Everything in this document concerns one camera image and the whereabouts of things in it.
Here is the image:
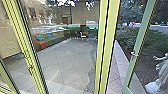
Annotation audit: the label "outdoor patio chair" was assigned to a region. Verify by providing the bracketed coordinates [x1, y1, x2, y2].
[79, 29, 90, 42]

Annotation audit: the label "green garden shrubs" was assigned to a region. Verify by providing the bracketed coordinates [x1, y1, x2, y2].
[115, 26, 168, 68]

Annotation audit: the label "white angel statue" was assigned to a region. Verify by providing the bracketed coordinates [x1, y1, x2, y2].
[144, 52, 168, 94]

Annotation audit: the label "green framed glass door wall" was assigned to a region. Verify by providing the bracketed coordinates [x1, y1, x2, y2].
[0, 0, 158, 94]

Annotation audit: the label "small door handle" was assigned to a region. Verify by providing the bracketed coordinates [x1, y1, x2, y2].
[27, 63, 35, 76]

